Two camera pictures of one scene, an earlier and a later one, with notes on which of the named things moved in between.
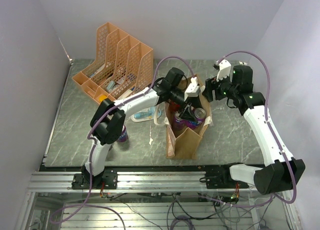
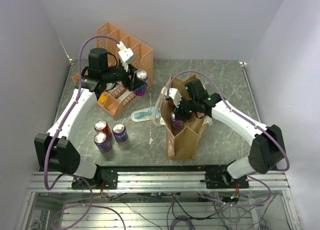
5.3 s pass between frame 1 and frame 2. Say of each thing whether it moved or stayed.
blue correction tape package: stayed
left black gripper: moved
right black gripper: moved
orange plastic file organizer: stayed
